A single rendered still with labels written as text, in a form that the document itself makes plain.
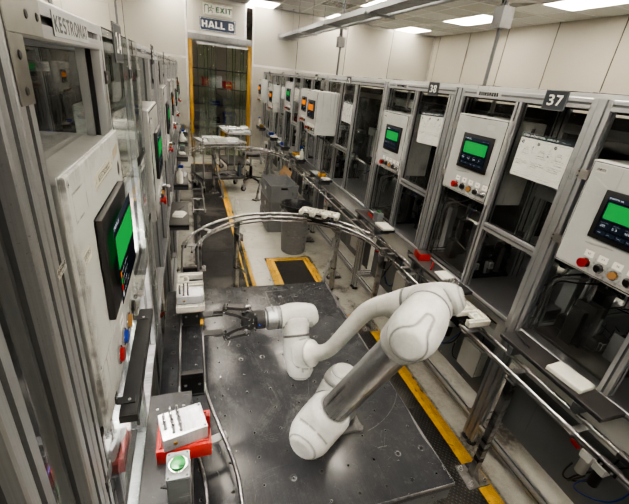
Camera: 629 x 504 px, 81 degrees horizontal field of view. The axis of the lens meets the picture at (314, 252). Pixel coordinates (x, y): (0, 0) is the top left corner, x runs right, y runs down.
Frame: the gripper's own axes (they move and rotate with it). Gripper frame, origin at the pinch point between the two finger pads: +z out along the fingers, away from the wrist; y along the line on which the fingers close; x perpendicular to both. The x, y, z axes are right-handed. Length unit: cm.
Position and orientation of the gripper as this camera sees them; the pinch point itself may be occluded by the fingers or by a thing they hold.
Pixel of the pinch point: (210, 323)
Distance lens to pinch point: 143.7
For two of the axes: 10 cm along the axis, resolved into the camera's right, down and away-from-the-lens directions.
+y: 1.0, -9.0, -4.2
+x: 3.0, 4.3, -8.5
